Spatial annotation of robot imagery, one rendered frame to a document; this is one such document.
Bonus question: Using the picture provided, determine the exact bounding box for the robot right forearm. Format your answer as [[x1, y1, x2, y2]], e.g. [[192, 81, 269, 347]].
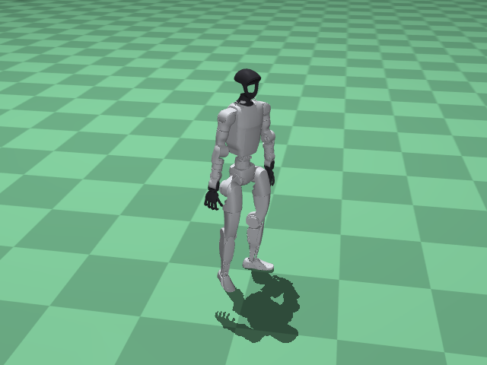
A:
[[208, 145, 224, 189]]

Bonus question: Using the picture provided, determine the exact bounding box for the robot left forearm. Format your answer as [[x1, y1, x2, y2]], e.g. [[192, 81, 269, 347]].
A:
[[263, 139, 275, 167]]

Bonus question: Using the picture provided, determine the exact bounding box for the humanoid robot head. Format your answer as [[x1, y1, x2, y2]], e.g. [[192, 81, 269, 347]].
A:
[[234, 68, 261, 106]]

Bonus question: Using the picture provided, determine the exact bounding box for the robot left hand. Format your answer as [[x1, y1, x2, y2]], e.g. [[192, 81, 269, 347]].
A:
[[264, 160, 275, 186]]

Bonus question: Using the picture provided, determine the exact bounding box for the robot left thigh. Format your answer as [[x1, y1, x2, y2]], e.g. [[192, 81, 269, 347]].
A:
[[246, 166, 271, 228]]

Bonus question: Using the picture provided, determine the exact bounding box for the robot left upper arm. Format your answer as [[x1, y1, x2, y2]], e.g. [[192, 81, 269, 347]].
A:
[[259, 101, 275, 144]]

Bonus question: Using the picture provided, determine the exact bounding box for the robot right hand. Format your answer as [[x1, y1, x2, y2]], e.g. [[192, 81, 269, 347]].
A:
[[204, 181, 223, 211]]

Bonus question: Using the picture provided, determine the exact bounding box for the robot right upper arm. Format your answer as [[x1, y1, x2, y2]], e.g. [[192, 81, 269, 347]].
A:
[[215, 108, 237, 157]]

